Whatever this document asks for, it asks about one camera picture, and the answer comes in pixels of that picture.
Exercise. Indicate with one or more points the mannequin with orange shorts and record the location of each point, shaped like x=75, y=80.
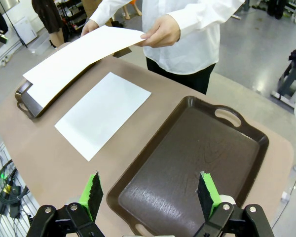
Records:
x=127, y=12

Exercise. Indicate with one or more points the brown plastic serving tray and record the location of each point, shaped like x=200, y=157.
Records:
x=187, y=160
x=32, y=108

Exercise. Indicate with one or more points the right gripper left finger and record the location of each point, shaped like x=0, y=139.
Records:
x=93, y=197

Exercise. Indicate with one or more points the white flat panel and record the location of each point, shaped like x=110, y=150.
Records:
x=24, y=29

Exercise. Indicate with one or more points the clear plastic storage bin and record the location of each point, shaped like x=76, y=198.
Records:
x=39, y=47

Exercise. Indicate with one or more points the black power adapter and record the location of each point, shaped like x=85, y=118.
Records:
x=14, y=207

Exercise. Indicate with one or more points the black step stool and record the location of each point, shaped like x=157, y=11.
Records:
x=286, y=81

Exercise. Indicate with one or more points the person's left hand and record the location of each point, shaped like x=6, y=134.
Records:
x=165, y=32

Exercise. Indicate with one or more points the person in white shirt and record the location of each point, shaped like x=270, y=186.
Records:
x=187, y=49

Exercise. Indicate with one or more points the background person dark trousers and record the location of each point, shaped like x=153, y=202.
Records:
x=276, y=8

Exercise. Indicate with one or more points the person's left forearm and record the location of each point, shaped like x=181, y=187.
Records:
x=199, y=17

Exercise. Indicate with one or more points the person's right forearm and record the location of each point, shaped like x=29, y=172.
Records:
x=106, y=10

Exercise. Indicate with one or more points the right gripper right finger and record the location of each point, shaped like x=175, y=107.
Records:
x=206, y=195

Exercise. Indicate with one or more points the person's right hand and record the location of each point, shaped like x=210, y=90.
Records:
x=90, y=27

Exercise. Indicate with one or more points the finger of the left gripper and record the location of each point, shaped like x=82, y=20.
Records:
x=1, y=38

